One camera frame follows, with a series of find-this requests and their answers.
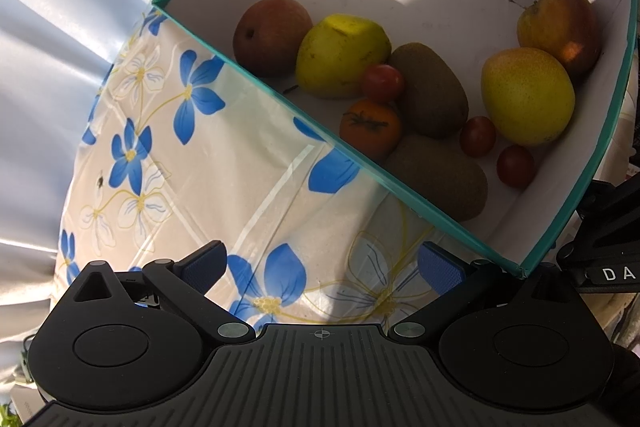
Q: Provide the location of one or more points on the red cherry tomato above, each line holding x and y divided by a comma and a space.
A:
515, 166
382, 82
477, 137

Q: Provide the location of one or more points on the blue floral tablecloth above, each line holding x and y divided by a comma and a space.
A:
225, 167

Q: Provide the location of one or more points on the white curtain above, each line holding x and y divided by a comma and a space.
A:
60, 57

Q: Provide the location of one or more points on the orange tangerine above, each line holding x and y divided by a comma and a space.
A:
370, 132

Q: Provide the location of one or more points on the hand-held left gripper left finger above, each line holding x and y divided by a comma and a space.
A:
205, 264

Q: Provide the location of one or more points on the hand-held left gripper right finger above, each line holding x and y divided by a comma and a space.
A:
442, 269

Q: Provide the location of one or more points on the brown kiwi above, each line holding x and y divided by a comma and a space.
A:
435, 177
432, 89

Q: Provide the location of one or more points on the yellow-green pear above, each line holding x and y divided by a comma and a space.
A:
527, 94
342, 54

